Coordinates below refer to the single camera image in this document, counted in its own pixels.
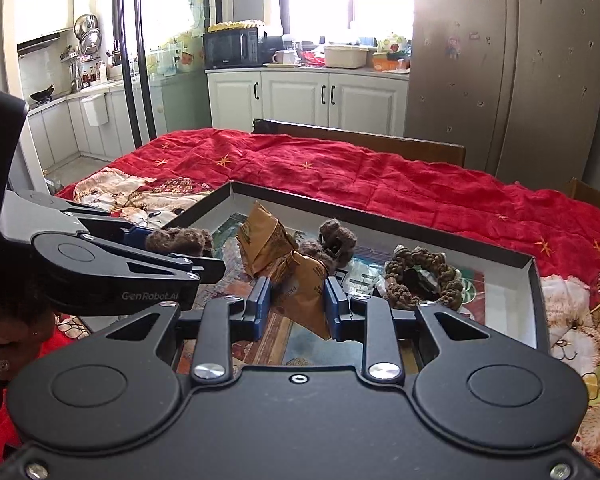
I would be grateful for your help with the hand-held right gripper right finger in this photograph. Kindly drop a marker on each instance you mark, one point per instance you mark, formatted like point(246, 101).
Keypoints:
point(336, 310)

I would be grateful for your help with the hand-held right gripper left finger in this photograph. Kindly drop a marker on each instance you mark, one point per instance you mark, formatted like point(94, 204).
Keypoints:
point(258, 310)

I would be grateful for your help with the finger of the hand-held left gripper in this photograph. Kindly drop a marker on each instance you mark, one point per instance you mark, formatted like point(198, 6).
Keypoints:
point(140, 237)
point(205, 270)

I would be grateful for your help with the brown paper packet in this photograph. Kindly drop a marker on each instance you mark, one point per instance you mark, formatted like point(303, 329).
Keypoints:
point(262, 245)
point(305, 295)

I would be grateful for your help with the fuzzy brown hair clip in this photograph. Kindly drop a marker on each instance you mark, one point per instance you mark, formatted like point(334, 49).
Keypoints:
point(337, 235)
point(185, 241)

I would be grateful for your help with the brown crochet scrunchie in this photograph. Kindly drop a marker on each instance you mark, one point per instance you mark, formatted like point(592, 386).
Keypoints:
point(430, 260)

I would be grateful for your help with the black cardboard box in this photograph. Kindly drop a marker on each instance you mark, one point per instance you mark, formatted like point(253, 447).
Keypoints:
point(510, 305)

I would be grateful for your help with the person's left hand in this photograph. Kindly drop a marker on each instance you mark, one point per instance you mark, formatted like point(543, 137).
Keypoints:
point(17, 345)

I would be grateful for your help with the white counter cabinets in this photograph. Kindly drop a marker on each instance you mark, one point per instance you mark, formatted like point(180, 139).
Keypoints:
point(55, 130)

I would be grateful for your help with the black framed glass door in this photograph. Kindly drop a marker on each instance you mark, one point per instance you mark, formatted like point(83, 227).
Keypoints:
point(140, 110)

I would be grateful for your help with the white hanging bin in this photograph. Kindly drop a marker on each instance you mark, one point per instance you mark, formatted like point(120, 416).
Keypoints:
point(95, 110)

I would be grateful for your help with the red printed blanket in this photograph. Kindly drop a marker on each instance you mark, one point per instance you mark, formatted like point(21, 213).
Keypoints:
point(380, 180)

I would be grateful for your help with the black wok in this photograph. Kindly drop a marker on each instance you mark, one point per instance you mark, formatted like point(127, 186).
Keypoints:
point(42, 93)

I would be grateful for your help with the row of condiment bottles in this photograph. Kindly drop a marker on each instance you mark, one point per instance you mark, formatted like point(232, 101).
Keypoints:
point(87, 76)

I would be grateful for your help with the wooden chair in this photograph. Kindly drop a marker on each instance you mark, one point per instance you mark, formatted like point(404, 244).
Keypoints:
point(595, 192)
point(380, 145)

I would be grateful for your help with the white kitchen cabinet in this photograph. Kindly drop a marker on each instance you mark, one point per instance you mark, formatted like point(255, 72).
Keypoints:
point(290, 100)

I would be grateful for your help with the black microwave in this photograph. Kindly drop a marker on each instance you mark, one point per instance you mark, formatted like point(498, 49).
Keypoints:
point(230, 49)

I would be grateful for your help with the steel pot lids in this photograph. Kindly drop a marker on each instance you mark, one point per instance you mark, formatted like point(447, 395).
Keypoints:
point(87, 32)

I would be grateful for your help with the white mug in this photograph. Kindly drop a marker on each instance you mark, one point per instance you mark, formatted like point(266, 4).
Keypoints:
point(282, 57)

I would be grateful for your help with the yellow microwave cover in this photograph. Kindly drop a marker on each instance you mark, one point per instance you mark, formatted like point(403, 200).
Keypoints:
point(235, 25)

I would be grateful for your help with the orange container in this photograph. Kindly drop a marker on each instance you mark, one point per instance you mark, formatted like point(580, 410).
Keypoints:
point(390, 63)

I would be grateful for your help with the cream plastic basin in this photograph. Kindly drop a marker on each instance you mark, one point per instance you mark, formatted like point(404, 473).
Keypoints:
point(346, 57)

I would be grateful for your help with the flower bouquet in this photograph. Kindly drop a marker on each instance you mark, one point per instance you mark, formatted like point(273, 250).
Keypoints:
point(394, 44)

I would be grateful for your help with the cartoon fridge magnet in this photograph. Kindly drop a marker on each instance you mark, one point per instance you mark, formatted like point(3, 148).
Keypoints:
point(452, 46)

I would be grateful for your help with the steel double-door refrigerator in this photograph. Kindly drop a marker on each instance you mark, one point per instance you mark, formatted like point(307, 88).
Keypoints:
point(505, 70)

